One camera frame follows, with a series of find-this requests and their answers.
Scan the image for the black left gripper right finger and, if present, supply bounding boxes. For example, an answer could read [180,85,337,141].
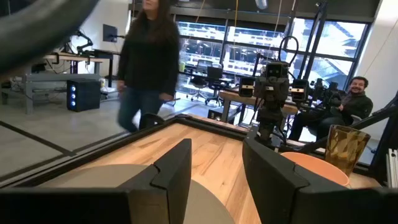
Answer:
[242,138,352,224]

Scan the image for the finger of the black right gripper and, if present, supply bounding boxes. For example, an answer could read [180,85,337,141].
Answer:
[238,77,256,98]
[290,78,309,103]

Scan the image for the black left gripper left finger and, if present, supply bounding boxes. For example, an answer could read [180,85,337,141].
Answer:
[118,139,192,224]

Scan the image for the wooden workbench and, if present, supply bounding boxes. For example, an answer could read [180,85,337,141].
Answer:
[218,89,299,124]

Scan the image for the black office chair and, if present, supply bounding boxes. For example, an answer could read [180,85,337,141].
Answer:
[205,65,233,107]
[188,60,213,102]

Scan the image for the terracotta bowl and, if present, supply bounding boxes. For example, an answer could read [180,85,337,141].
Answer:
[281,151,351,187]

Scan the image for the person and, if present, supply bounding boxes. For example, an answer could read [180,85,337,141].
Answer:
[288,76,374,142]
[116,0,182,134]

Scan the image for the tall black stand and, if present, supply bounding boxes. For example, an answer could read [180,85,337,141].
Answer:
[297,0,329,81]

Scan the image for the round grey placemat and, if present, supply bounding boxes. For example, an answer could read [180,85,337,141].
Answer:
[37,164,236,224]

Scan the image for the amber faceted glass tumbler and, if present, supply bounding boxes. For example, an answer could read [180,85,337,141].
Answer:
[325,124,371,177]

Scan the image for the black computer tower blue lights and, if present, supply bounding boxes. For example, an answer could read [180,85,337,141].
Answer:
[66,78,102,113]

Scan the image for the silver aluminium profile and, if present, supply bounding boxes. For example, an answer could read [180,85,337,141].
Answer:
[386,148,398,189]

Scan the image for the wooden desk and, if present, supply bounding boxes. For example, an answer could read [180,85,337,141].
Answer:
[43,52,105,75]

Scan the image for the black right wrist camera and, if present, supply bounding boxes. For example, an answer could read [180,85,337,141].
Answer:
[266,61,289,78]

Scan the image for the black right camera cable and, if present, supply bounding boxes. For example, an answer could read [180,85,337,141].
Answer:
[278,35,300,65]

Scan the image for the black camera cable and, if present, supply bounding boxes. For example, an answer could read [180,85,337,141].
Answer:
[278,35,300,65]
[0,0,100,75]

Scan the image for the black metal table frame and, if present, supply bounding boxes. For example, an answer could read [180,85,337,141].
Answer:
[0,105,398,189]

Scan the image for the black wall monitor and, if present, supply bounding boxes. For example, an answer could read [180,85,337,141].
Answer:
[102,24,119,44]

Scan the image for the black left camera cable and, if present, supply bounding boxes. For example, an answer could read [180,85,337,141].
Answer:
[0,0,100,75]

